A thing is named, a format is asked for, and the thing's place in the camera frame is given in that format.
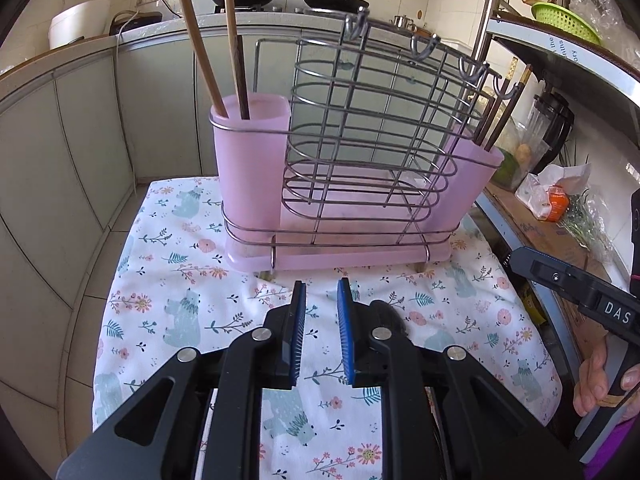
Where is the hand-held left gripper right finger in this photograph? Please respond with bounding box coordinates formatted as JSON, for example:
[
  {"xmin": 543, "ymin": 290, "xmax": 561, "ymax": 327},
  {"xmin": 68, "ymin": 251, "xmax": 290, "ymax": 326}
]
[{"xmin": 336, "ymin": 277, "xmax": 583, "ymax": 480}]

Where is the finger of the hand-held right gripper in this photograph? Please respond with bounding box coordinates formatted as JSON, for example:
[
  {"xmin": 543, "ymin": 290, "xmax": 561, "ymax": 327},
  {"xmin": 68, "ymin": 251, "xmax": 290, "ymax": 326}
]
[{"xmin": 510, "ymin": 246, "xmax": 640, "ymax": 333}]

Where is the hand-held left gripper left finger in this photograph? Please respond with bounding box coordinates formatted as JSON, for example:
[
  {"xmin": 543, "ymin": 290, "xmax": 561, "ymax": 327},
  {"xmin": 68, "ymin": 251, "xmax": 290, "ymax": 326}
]
[{"xmin": 55, "ymin": 280, "xmax": 307, "ymax": 480}]

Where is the pink plastic utensil cup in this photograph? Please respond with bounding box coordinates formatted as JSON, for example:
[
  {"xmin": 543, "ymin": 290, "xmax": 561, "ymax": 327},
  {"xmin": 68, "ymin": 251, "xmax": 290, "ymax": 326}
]
[
  {"xmin": 425, "ymin": 132, "xmax": 505, "ymax": 233},
  {"xmin": 210, "ymin": 94, "xmax": 292, "ymax": 241}
]

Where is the dark wooden chopstick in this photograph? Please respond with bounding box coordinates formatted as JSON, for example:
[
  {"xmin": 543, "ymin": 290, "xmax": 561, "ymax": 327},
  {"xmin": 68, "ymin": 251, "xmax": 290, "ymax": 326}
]
[
  {"xmin": 235, "ymin": 32, "xmax": 251, "ymax": 121},
  {"xmin": 482, "ymin": 64, "xmax": 535, "ymax": 152}
]

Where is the light wooden chopstick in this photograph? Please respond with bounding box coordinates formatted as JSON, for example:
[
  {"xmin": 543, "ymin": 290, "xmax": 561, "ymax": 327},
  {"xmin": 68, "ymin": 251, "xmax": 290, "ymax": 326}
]
[
  {"xmin": 172, "ymin": 0, "xmax": 228, "ymax": 118},
  {"xmin": 222, "ymin": 0, "xmax": 247, "ymax": 120}
]

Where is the metal wire utensil rack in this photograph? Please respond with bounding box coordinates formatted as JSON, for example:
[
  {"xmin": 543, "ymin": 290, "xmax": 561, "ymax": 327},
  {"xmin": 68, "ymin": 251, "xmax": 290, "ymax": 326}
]
[{"xmin": 209, "ymin": 7, "xmax": 523, "ymax": 281}]

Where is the person's right hand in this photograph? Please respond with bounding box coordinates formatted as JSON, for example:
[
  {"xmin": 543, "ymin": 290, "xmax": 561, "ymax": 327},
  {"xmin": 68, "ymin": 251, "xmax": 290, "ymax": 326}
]
[{"xmin": 572, "ymin": 336, "xmax": 640, "ymax": 416}]

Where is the yellow packet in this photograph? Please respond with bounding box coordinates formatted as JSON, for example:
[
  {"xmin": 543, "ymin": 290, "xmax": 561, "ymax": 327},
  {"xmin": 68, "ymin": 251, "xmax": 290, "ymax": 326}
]
[{"xmin": 522, "ymin": 285, "xmax": 548, "ymax": 326}]

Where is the brown cardboard sheet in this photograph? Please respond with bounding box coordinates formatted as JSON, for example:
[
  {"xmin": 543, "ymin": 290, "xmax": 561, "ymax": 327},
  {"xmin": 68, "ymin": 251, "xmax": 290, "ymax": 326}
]
[{"xmin": 487, "ymin": 185, "xmax": 631, "ymax": 361}]

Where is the green herbs bunch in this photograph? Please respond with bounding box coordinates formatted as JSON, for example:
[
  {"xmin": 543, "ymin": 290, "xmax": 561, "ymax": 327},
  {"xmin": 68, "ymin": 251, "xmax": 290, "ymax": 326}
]
[{"xmin": 557, "ymin": 190, "xmax": 613, "ymax": 261}]

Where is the pink plastic drip tray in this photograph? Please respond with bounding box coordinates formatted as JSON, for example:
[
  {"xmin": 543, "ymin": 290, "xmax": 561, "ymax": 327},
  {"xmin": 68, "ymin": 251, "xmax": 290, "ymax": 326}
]
[{"xmin": 224, "ymin": 232, "xmax": 453, "ymax": 275}]

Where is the plastic bag with orange item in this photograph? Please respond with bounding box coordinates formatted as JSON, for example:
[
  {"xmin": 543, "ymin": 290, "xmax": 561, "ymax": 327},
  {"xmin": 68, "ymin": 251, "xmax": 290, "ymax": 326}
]
[{"xmin": 515, "ymin": 164, "xmax": 591, "ymax": 223}]

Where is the clear container with vegetables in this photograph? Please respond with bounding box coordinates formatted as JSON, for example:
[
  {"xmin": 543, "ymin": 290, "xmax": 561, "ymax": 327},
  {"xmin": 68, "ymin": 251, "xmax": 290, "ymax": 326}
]
[{"xmin": 487, "ymin": 120, "xmax": 538, "ymax": 191}]

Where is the floral printed tablecloth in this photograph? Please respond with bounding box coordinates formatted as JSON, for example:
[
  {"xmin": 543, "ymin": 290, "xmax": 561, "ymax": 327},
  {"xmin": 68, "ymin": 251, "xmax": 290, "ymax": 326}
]
[{"xmin": 92, "ymin": 177, "xmax": 563, "ymax": 480}]

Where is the black blender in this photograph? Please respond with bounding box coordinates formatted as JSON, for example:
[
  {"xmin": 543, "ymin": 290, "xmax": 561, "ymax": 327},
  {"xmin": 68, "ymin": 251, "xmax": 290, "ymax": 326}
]
[{"xmin": 522, "ymin": 91, "xmax": 575, "ymax": 176}]

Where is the steel shelf rack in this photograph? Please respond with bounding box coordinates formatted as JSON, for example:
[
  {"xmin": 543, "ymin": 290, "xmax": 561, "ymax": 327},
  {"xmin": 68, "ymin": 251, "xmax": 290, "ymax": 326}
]
[{"xmin": 470, "ymin": 0, "xmax": 640, "ymax": 111}]

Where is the green plastic basket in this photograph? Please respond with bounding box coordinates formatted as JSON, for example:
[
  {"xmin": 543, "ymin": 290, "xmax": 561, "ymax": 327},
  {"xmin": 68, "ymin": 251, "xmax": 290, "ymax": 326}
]
[{"xmin": 531, "ymin": 1, "xmax": 603, "ymax": 46}]

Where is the clear plastic bag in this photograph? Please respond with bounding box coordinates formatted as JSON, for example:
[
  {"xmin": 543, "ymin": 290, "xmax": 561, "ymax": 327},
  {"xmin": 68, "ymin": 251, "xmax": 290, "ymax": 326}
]
[{"xmin": 564, "ymin": 0, "xmax": 626, "ymax": 51}]

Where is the grey kitchen cabinet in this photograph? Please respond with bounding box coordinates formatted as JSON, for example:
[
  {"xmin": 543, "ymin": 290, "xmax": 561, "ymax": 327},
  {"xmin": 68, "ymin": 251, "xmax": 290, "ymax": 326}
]
[{"xmin": 0, "ymin": 10, "xmax": 481, "ymax": 411}]

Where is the gas stove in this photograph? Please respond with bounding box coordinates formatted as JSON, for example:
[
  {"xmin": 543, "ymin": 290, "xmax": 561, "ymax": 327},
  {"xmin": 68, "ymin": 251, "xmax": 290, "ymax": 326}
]
[{"xmin": 215, "ymin": 2, "xmax": 351, "ymax": 16}]

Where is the dark electric pot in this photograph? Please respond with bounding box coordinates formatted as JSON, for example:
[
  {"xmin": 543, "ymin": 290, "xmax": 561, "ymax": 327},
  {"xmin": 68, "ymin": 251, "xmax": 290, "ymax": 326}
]
[{"xmin": 109, "ymin": 10, "xmax": 163, "ymax": 36}]

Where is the white rice cooker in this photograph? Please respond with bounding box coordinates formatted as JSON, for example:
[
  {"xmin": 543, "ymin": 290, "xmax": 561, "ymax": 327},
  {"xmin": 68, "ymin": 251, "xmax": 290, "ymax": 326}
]
[{"xmin": 48, "ymin": 0, "xmax": 112, "ymax": 51}]

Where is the wooden cutting board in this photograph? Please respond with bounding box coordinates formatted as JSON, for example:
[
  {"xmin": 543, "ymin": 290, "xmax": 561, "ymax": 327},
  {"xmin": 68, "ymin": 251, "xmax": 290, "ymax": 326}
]
[{"xmin": 0, "ymin": 34, "xmax": 113, "ymax": 81}]

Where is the white power cable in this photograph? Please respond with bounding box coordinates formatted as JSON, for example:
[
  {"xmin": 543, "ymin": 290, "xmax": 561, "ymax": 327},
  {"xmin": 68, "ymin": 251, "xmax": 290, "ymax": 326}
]
[{"xmin": 114, "ymin": 10, "xmax": 138, "ymax": 196}]

